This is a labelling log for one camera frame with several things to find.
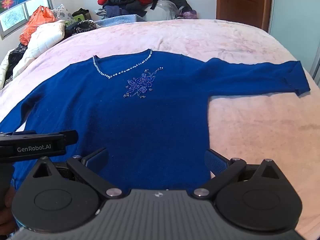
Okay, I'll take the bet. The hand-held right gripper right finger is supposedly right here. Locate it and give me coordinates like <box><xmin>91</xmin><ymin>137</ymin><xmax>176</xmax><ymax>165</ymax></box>
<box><xmin>192</xmin><ymin>149</ymin><xmax>285</xmax><ymax>202</ymax></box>

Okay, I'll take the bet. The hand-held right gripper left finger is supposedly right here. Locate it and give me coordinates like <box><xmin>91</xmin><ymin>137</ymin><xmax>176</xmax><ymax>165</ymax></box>
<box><xmin>29</xmin><ymin>147</ymin><xmax>123</xmax><ymax>201</ymax></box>

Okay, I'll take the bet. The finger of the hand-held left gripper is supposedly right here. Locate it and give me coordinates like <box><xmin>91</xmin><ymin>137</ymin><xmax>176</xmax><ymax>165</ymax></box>
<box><xmin>61</xmin><ymin>130</ymin><xmax>79</xmax><ymax>146</ymax></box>

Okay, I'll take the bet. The blue beaded sweater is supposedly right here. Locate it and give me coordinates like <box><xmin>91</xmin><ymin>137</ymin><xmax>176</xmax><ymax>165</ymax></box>
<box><xmin>0</xmin><ymin>48</ymin><xmax>311</xmax><ymax>193</ymax></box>

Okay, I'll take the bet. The pile of dark clothes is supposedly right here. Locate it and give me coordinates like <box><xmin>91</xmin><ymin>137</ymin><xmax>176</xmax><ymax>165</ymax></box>
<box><xmin>95</xmin><ymin>0</ymin><xmax>168</xmax><ymax>22</ymax></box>

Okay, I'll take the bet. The person's left hand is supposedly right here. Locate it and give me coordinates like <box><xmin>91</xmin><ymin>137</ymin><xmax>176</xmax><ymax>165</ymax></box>
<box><xmin>0</xmin><ymin>186</ymin><xmax>18</xmax><ymax>237</ymax></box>

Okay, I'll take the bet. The pink floral blanket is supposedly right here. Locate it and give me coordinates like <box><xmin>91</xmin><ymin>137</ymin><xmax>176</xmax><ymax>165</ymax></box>
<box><xmin>0</xmin><ymin>19</ymin><xmax>320</xmax><ymax>240</ymax></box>

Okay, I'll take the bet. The black and white patterned cloth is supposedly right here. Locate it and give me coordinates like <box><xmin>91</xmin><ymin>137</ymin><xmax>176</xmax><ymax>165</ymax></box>
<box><xmin>0</xmin><ymin>44</ymin><xmax>28</xmax><ymax>90</ymax></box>

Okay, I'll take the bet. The white quilt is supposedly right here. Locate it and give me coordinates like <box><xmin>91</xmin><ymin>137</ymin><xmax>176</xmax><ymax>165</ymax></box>
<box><xmin>11</xmin><ymin>20</ymin><xmax>66</xmax><ymax>79</ymax></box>

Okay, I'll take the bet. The leopard fur garment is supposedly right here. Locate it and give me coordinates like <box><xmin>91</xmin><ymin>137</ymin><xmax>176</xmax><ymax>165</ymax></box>
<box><xmin>64</xmin><ymin>19</ymin><xmax>97</xmax><ymax>39</ymax></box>

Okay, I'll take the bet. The orange plastic bag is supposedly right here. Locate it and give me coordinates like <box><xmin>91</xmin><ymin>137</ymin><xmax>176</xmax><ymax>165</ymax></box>
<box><xmin>19</xmin><ymin>5</ymin><xmax>58</xmax><ymax>46</ymax></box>

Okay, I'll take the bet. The black and green bag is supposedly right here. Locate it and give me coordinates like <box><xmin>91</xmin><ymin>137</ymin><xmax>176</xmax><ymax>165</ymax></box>
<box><xmin>72</xmin><ymin>8</ymin><xmax>90</xmax><ymax>23</ymax></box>

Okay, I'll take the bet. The grey floral pillow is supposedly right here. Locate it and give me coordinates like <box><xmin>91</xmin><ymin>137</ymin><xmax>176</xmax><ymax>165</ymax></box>
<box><xmin>51</xmin><ymin>4</ymin><xmax>73</xmax><ymax>22</ymax></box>

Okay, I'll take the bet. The light blue fleece blanket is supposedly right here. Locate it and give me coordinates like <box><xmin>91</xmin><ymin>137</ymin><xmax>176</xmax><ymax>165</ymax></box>
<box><xmin>95</xmin><ymin>14</ymin><xmax>146</xmax><ymax>29</ymax></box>

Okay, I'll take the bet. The window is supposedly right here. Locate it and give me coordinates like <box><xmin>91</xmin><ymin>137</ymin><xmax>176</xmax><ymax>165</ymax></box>
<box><xmin>0</xmin><ymin>0</ymin><xmax>54</xmax><ymax>40</ymax></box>

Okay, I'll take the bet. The purple bag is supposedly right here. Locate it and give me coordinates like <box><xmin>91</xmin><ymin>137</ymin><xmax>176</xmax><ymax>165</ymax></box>
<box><xmin>181</xmin><ymin>10</ymin><xmax>199</xmax><ymax>20</ymax></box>

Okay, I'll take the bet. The clear plastic bag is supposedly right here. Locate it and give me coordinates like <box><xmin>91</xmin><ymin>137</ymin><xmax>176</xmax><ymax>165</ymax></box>
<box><xmin>145</xmin><ymin>0</ymin><xmax>179</xmax><ymax>22</ymax></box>

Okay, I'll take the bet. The brown wooden door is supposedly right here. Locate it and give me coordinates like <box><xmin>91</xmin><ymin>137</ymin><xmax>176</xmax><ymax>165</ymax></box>
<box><xmin>216</xmin><ymin>0</ymin><xmax>273</xmax><ymax>32</ymax></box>

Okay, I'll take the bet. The black backpack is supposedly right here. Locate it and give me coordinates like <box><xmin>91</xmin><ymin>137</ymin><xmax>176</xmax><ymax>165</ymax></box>
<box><xmin>168</xmin><ymin>0</ymin><xmax>193</xmax><ymax>14</ymax></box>

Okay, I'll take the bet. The white wardrobe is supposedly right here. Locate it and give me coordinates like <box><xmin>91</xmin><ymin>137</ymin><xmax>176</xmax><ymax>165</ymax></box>
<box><xmin>268</xmin><ymin>0</ymin><xmax>320</xmax><ymax>80</ymax></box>

